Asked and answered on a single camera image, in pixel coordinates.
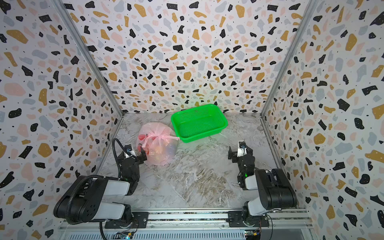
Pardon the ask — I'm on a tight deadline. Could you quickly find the pink plastic bag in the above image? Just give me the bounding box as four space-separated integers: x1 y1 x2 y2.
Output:
136 123 180 166

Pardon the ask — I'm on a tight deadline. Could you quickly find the green plastic basket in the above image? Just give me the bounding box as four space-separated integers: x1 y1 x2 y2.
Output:
171 104 228 143

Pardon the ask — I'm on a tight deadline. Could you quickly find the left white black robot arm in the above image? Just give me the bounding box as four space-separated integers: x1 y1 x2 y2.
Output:
53 150 147 228

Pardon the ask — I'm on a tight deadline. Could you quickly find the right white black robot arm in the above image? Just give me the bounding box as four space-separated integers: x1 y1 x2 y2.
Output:
228 142 298 227

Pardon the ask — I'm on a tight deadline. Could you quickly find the small circuit board left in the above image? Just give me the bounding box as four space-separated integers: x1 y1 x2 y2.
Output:
115 231 134 240

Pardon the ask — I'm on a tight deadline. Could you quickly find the small circuit board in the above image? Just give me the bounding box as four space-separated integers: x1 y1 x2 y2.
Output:
115 231 134 240
245 230 261 240

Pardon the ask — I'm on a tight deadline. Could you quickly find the small circuit board right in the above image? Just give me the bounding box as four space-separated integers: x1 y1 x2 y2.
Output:
245 230 261 240

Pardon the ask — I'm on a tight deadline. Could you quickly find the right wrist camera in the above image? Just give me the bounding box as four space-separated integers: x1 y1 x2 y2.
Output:
237 141 247 157

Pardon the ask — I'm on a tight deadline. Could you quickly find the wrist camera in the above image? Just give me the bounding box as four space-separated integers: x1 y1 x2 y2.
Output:
124 144 136 158
237 141 247 157

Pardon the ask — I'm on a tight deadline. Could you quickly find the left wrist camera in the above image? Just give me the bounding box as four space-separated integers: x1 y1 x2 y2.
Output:
124 144 136 158

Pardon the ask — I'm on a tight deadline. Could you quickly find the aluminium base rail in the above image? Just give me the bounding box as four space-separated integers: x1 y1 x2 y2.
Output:
58 208 313 240

